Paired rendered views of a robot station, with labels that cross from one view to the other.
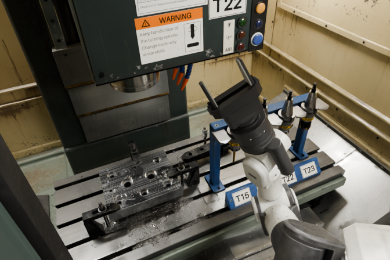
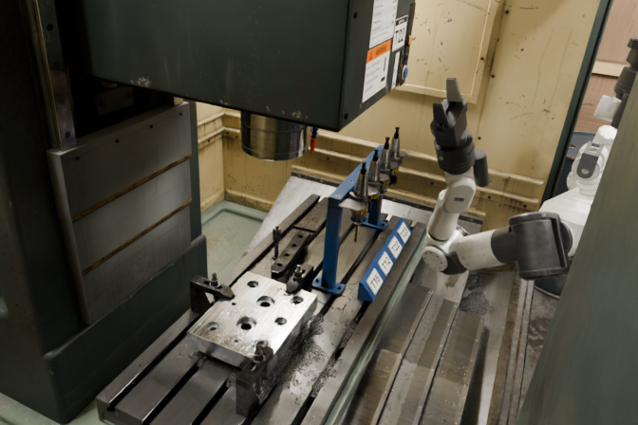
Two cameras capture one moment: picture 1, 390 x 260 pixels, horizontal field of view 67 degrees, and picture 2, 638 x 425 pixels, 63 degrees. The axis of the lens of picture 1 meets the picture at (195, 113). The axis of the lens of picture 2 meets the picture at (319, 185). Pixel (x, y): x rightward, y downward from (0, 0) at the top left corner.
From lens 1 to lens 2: 0.91 m
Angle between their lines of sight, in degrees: 40
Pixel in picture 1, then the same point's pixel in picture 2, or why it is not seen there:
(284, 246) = (529, 232)
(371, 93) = (413, 138)
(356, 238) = (557, 207)
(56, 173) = not seen: outside the picture
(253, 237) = (395, 329)
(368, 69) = (405, 113)
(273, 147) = (481, 157)
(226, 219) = (376, 311)
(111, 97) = (126, 225)
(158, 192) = (298, 312)
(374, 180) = not seen: hidden behind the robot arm
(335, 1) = not seen: hidden behind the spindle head
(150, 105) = (169, 229)
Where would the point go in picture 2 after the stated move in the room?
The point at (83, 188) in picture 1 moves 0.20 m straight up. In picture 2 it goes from (163, 378) to (158, 314)
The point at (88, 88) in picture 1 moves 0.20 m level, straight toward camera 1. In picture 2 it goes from (100, 214) to (162, 234)
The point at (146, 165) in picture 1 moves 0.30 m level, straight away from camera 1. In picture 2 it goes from (246, 295) to (169, 256)
